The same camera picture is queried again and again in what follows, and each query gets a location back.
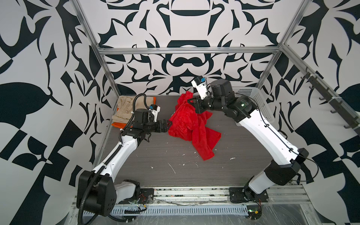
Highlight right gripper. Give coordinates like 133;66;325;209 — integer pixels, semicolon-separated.
189;92;228;113

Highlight beige shorts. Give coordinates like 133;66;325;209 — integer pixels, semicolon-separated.
112;95;155;124

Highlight orange shorts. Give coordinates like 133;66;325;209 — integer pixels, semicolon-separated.
111;96;157;129

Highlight red shorts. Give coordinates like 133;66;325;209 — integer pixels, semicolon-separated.
168;91;221;161

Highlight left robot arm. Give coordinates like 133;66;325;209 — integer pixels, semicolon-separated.
76;105;172;224

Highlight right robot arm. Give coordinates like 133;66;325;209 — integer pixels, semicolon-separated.
188;76;308;203

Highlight white laundry basket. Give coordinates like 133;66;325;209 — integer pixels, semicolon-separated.
232;86;275;123

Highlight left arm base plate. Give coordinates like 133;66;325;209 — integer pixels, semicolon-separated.
123;188;154;204

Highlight white slotted cable duct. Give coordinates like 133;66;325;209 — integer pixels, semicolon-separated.
111;205;248;216

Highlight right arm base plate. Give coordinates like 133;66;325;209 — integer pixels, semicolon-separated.
229;187;269;203

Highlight aluminium frame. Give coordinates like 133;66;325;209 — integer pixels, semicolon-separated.
73;1;360;225

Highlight black corrugated cable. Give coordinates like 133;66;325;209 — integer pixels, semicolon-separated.
77;165;147;225

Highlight wall hook rail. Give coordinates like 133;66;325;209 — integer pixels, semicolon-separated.
301;67;360;136

